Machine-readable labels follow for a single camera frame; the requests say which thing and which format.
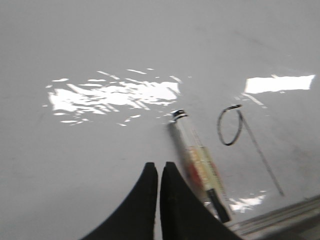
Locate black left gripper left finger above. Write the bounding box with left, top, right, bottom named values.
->
left=83, top=162, right=158, bottom=240

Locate white black whiteboard marker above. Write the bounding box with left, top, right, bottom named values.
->
left=168, top=109, right=232, bottom=223

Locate grey aluminium whiteboard tray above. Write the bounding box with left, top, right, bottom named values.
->
left=227, top=196, right=320, bottom=240

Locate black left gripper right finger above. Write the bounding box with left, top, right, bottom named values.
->
left=159, top=162, right=240, bottom=240

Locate red magnet taped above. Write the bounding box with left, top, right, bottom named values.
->
left=187, top=146, right=223, bottom=192

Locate white glossy whiteboard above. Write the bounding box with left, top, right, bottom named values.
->
left=0, top=0, right=320, bottom=240

